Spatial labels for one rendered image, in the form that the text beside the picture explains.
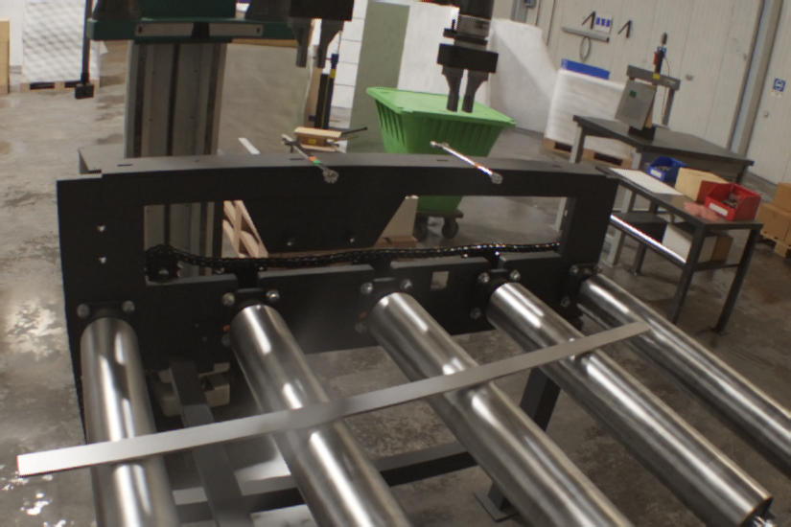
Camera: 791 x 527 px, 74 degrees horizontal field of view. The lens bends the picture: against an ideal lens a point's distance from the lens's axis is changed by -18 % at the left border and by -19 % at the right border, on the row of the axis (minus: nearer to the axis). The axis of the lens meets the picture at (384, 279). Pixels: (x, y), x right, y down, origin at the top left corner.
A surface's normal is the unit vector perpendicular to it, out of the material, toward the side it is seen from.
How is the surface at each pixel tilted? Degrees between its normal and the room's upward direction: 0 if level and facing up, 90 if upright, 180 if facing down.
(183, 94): 90
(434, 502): 0
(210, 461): 0
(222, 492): 0
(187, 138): 90
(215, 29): 90
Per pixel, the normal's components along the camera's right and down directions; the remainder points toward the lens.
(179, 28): 0.56, 0.43
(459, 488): 0.14, -0.89
